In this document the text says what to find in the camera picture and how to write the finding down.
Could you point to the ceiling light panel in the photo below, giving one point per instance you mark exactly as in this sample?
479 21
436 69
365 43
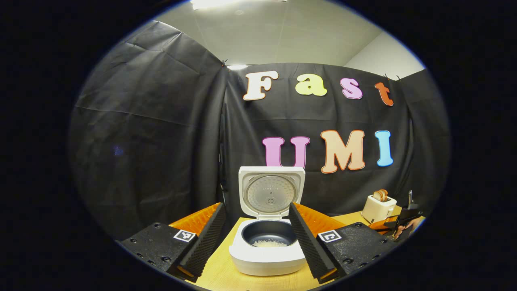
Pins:
226 3

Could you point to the black backdrop cloth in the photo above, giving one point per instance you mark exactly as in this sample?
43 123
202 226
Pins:
153 141

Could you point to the brown bread slice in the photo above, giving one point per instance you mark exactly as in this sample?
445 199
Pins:
383 195
376 197

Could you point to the white rice heap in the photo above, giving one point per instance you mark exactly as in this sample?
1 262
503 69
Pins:
268 243

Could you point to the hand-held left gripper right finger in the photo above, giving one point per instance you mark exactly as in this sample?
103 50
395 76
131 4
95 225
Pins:
307 242

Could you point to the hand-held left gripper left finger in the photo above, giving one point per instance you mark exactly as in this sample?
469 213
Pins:
206 242

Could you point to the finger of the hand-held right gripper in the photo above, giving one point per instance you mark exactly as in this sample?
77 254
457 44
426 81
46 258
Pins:
381 225

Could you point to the white toaster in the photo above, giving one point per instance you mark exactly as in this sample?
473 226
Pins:
375 210

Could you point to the white rice cooker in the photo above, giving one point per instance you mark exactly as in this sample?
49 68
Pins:
266 260

